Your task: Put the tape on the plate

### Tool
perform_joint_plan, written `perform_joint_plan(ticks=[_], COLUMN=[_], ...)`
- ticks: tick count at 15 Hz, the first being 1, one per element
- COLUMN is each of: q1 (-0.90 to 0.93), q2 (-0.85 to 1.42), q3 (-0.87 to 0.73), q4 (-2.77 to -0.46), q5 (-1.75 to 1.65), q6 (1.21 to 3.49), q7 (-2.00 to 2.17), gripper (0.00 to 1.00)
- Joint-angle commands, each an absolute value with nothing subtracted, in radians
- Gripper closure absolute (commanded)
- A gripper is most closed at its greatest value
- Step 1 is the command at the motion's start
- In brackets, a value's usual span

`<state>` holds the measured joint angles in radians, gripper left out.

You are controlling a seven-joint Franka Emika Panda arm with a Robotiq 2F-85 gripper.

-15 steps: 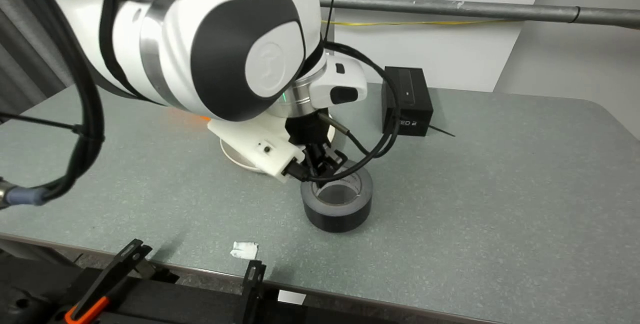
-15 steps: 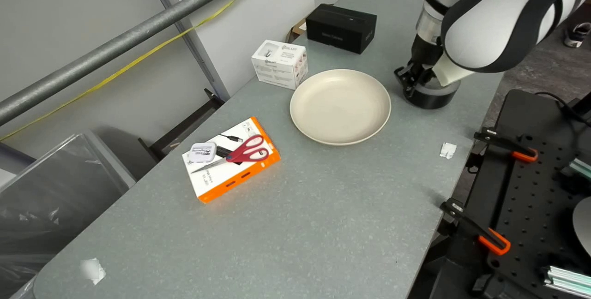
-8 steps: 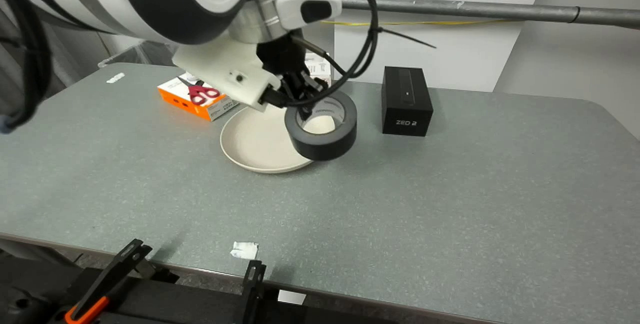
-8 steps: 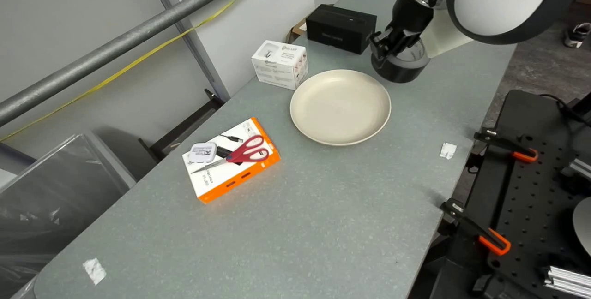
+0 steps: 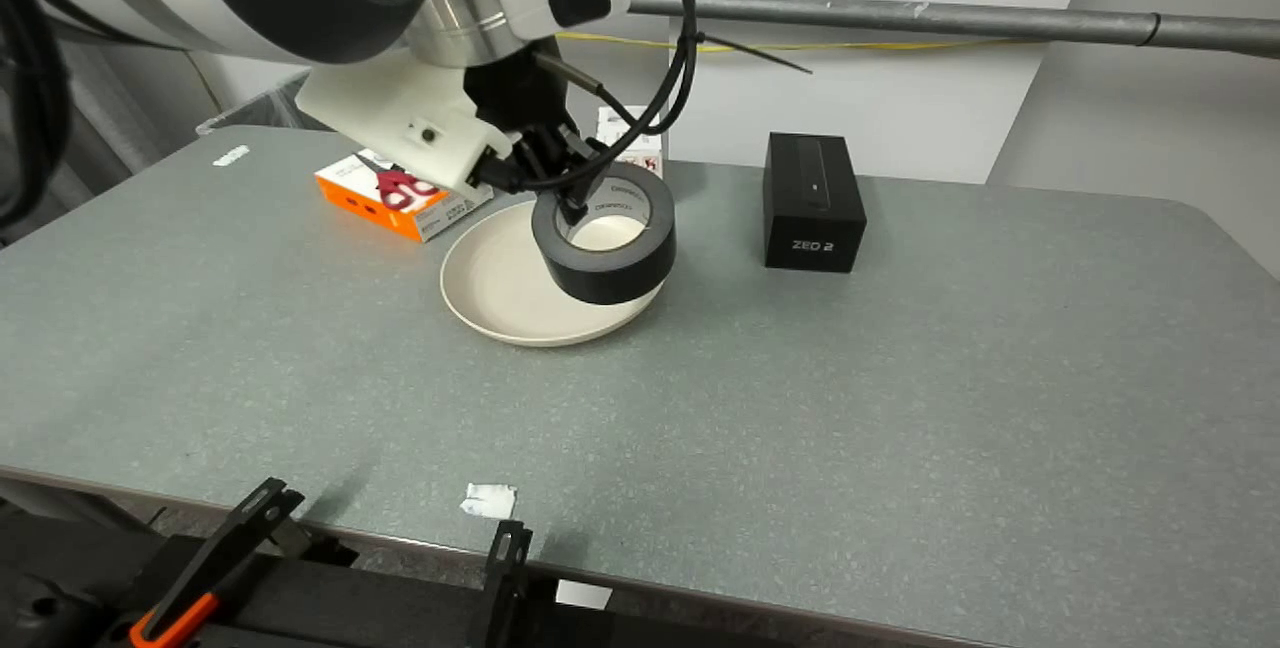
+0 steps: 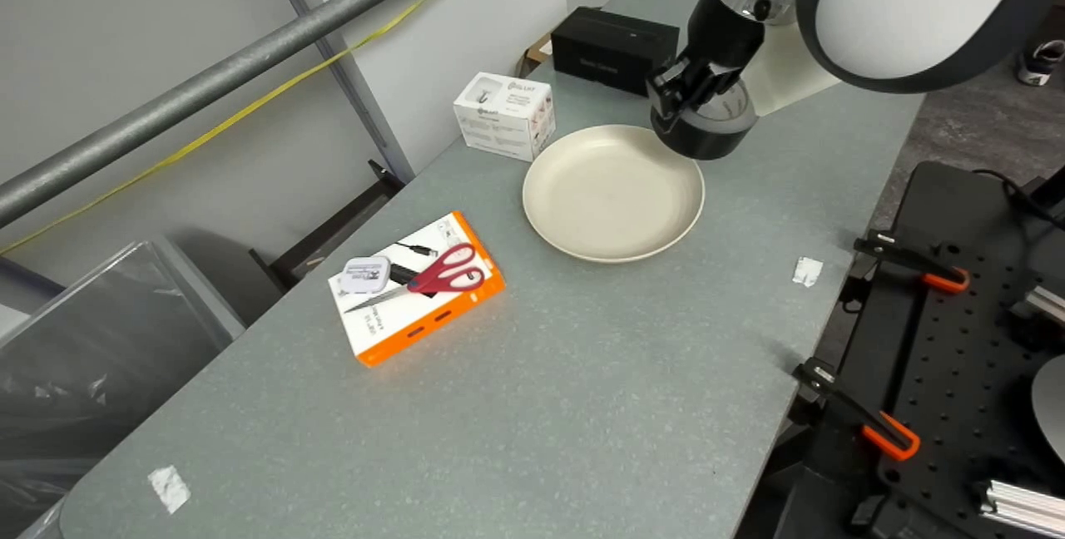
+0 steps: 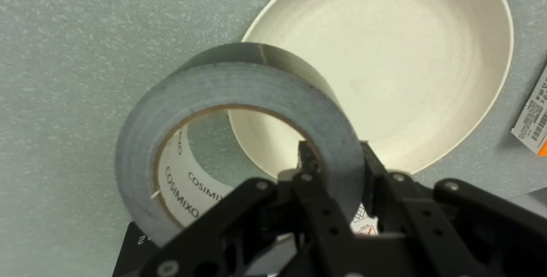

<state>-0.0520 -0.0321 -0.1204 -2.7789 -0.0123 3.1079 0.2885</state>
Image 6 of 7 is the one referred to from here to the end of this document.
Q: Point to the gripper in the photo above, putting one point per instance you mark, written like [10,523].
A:
[722,27]

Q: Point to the dark grey tape roll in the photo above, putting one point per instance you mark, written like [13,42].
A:
[715,135]

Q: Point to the cream round plate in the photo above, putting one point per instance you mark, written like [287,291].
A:
[611,194]

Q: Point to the white tape scrap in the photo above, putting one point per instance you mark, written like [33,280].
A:
[807,271]
[169,489]

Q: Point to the black rectangular box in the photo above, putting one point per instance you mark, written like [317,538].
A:
[611,48]

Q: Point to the brown cardboard box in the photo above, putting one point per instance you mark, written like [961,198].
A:
[537,52]

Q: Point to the small white printed box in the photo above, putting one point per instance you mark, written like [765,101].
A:
[503,119]

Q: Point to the black clamp with orange grip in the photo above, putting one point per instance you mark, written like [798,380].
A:
[915,260]
[865,414]

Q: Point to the orange and white box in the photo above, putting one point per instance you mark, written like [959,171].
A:
[416,314]

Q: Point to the sneaker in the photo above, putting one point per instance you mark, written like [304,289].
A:
[1042,63]

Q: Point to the small white square gadget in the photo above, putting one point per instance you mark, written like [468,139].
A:
[364,274]

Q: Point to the black partition foot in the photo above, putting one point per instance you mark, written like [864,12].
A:
[333,231]

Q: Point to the silver aluminium profile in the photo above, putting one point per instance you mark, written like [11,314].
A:
[1047,303]
[1023,507]

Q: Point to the grey metal pole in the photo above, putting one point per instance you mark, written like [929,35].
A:
[208,81]

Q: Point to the plastic covered grey bin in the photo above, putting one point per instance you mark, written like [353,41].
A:
[91,356]

